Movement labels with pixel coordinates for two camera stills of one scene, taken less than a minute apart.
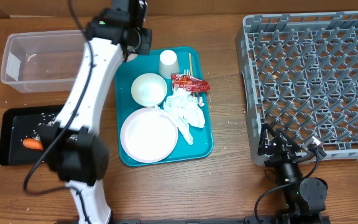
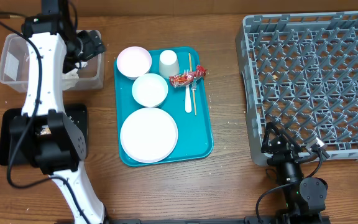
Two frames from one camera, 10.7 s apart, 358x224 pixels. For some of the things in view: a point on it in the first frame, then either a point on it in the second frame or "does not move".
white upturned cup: x=168 y=64 does not move
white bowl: x=149 y=89 does not move
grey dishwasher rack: x=312 y=74 does not move
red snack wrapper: x=189 y=83 → x=187 y=78
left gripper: x=145 y=45 → x=94 y=45
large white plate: x=148 y=137 does not move
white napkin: x=184 y=109 → x=70 y=79
